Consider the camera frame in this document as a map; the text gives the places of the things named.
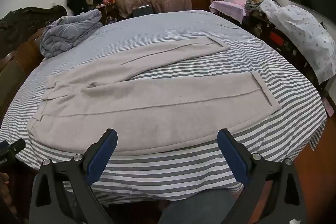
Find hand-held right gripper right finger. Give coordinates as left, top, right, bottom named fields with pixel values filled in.
left=217, top=128, right=312, bottom=224

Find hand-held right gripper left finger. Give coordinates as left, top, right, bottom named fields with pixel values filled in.
left=28, top=128, right=118, bottom=224

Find beige pants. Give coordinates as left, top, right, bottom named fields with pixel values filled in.
left=27, top=35, right=282, bottom=156

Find person's left hand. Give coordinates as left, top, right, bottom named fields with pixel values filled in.
left=0, top=172, right=12, bottom=216

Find bed with striped sheet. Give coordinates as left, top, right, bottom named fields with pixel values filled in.
left=0, top=9, right=328, bottom=205

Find dark wooden headboard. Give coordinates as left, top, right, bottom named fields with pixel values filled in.
left=0, top=5, right=67, bottom=119

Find dark low cabinet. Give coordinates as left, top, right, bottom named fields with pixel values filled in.
left=243, top=13, right=328, bottom=98

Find folded blue-grey quilt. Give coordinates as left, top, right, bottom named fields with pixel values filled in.
left=40, top=9, right=103, bottom=59

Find white polka dot cloth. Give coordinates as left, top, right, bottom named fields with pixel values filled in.
left=260, top=0, right=336, bottom=85

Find purple table cloth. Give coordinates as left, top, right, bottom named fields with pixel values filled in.
left=209, top=0, right=247, bottom=24

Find dark storage box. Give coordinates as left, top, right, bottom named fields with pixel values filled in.
left=133, top=5, right=153, bottom=18

